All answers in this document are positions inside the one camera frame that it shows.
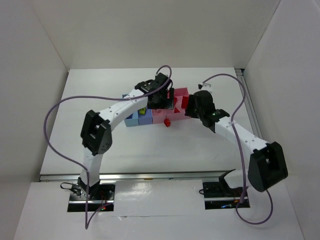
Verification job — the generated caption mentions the green lego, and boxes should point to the green lego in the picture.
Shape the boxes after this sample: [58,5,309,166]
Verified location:
[138,107,147,116]

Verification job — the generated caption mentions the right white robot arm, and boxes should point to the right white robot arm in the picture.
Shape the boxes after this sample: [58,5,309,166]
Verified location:
[185,90,288,192]

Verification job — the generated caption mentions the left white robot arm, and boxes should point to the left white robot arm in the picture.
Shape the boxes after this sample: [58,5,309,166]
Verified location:
[78,73,174,198]

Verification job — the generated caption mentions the wide pink bin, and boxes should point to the wide pink bin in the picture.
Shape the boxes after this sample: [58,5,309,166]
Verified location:
[165,87,190,122]

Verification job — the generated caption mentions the narrow pink bin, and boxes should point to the narrow pink bin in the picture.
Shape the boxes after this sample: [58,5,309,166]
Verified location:
[152,109,167,124]

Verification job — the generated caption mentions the small red lego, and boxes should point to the small red lego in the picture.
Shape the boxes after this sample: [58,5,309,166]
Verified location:
[164,118,171,128]

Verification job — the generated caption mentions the dark blue bin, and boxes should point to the dark blue bin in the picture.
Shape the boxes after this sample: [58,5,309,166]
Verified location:
[138,108,153,125]

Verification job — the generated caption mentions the light blue bin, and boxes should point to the light blue bin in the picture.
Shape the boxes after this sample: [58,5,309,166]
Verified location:
[122,93,139,127]

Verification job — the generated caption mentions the aluminium side rail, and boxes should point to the aluminium side rail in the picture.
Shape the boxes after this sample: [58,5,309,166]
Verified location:
[234,67,276,178]

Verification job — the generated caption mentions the aluminium front rail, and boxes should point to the aluminium front rail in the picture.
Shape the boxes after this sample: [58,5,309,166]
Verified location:
[39,170,226,182]

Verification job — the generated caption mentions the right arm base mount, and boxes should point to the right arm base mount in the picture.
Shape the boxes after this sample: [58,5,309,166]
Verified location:
[198,169,250,210]

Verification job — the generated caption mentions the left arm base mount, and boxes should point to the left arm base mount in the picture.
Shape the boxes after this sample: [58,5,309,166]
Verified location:
[60,182,116,213]

